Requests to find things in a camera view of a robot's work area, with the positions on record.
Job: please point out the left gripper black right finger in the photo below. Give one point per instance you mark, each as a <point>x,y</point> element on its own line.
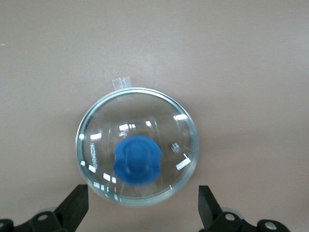
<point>217,217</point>

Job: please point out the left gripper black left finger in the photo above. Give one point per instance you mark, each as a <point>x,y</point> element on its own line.
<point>70,212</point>

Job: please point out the glass lid with blue knob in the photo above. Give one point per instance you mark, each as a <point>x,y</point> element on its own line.
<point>137,159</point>

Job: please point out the clear tape piece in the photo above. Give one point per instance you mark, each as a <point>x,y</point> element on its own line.
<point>122,82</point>

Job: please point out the table cover mat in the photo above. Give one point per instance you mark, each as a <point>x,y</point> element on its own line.
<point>217,60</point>

